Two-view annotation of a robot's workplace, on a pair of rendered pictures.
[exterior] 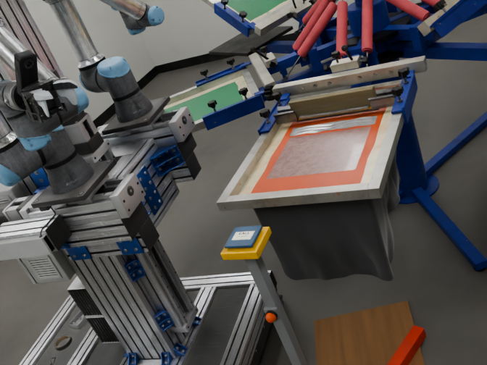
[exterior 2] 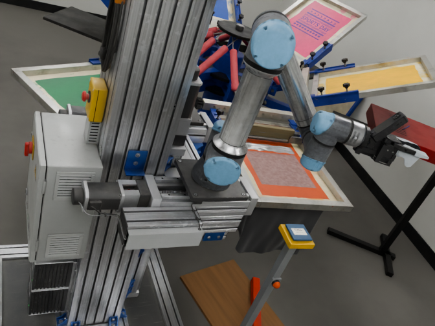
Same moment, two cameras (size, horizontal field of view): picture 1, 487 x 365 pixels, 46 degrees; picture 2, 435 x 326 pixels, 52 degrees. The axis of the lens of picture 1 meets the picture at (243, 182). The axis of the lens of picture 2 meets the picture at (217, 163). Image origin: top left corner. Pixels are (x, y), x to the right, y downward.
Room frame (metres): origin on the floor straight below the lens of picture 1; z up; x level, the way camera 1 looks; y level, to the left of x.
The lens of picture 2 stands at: (1.14, 1.71, 2.18)
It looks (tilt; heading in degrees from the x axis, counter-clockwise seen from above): 32 degrees down; 299
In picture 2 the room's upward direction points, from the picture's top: 21 degrees clockwise
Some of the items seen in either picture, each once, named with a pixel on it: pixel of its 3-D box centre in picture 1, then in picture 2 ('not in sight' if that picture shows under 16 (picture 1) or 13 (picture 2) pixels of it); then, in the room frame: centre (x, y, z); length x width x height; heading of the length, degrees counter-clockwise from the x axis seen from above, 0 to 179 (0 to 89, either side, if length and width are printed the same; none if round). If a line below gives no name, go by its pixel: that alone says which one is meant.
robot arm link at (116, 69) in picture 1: (116, 76); not in sight; (2.25, 0.30, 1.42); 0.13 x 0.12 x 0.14; 38
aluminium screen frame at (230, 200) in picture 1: (322, 139); (276, 159); (1.94, -0.34, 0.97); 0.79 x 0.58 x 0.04; 147
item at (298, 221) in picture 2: (320, 236); (279, 226); (1.69, -0.18, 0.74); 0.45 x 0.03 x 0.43; 57
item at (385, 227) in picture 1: (387, 193); not in sight; (1.78, -0.48, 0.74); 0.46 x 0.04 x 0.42; 147
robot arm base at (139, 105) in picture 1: (130, 102); not in sight; (2.24, 0.29, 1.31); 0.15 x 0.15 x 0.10
